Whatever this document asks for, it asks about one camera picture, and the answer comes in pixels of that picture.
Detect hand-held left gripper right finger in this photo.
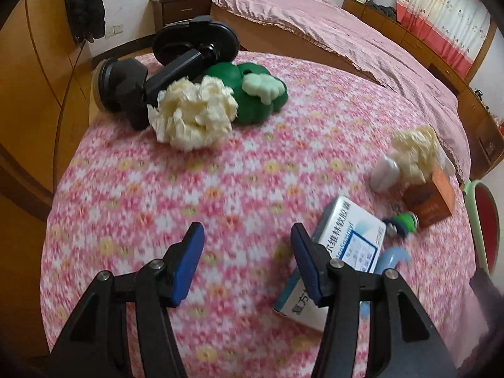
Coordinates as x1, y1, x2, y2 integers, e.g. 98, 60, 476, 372
290, 223, 459, 378

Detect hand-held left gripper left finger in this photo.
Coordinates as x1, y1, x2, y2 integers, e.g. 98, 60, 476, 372
45, 221, 206, 378

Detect blue and white medicine box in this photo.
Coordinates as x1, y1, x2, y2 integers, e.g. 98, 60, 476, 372
273, 196, 387, 332

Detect red bin with green rim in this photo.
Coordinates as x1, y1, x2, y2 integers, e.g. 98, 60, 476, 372
461, 180, 501, 276

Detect blue and green sock roll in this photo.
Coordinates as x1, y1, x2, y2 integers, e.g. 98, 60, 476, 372
381, 212, 419, 239

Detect pink floral tablecloth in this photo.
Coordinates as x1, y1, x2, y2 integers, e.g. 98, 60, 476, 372
39, 49, 491, 378

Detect light blue plastic piece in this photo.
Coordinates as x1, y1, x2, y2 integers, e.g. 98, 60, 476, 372
359, 246, 412, 321

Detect orange cardboard box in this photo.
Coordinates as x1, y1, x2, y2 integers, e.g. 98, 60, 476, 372
404, 164, 456, 229

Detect white socks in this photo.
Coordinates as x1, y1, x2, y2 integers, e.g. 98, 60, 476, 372
370, 150, 457, 193

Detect cream cauliflower toy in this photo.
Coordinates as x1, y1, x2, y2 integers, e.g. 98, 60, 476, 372
147, 76, 239, 151

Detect long low wooden cabinet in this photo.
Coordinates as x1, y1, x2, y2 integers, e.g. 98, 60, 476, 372
342, 0, 504, 182

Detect green plush toy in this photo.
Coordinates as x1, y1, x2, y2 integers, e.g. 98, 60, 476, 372
205, 62, 288, 124

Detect black dumbbell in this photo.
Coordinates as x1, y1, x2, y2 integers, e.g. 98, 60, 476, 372
92, 16, 240, 130

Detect wooden wardrobe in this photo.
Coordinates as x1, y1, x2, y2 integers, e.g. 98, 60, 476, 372
0, 0, 99, 347

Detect dark wooden nightstand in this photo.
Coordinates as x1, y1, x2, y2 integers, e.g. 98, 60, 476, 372
149, 0, 215, 28

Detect dark clothes pile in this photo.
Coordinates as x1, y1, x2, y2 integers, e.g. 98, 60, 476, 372
370, 2, 398, 20

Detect black jacket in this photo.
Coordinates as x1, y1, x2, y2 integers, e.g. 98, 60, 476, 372
64, 0, 106, 44

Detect white and red curtain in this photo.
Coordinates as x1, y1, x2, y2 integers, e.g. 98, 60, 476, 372
396, 0, 493, 81

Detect wooden window frame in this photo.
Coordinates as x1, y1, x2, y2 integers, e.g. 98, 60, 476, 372
467, 20, 499, 85

